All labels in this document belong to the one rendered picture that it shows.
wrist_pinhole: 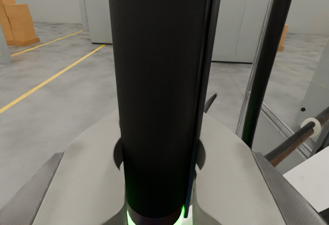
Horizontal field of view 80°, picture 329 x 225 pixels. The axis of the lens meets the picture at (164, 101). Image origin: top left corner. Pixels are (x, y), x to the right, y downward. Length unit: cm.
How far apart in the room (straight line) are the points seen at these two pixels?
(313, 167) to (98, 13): 738
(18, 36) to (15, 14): 66
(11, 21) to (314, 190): 833
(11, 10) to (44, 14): 641
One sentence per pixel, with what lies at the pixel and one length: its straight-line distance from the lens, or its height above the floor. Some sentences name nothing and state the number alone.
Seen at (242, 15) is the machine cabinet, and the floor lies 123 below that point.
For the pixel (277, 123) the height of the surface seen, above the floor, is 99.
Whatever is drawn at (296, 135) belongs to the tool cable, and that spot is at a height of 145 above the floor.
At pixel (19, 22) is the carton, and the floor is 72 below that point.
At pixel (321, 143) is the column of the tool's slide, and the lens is 85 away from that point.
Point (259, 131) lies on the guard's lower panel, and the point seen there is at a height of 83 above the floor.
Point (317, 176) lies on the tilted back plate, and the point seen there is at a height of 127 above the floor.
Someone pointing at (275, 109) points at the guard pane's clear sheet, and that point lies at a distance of 136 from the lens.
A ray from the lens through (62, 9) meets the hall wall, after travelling 1395.
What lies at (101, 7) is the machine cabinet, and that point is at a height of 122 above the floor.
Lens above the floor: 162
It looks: 28 degrees down
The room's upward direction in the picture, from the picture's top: 2 degrees clockwise
